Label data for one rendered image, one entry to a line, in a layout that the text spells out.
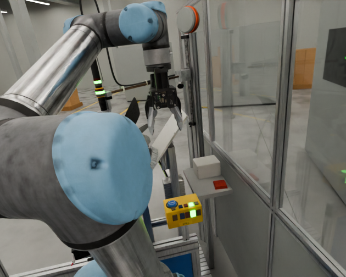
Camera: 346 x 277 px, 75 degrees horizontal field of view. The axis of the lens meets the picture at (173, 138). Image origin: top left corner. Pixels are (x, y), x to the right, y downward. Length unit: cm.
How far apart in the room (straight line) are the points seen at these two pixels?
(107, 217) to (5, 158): 11
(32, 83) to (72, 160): 22
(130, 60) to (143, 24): 813
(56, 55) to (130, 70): 825
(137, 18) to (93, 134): 35
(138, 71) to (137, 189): 837
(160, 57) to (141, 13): 15
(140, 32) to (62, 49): 16
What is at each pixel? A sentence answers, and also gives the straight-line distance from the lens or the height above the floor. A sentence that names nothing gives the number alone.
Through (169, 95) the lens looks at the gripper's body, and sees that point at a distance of 64.
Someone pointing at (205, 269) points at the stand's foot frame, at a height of 8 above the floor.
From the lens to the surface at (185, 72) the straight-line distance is 156.
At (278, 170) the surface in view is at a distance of 105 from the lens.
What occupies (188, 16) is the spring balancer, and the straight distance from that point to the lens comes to 162.
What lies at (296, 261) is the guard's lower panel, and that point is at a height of 85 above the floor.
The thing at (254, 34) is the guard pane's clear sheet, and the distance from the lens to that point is 113.
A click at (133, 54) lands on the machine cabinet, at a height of 167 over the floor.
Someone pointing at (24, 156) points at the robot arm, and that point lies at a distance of 24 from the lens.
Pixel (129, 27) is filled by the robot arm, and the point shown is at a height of 177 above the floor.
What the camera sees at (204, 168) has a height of 94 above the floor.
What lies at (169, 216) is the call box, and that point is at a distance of 103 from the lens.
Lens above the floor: 172
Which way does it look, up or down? 22 degrees down
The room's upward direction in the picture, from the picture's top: 7 degrees counter-clockwise
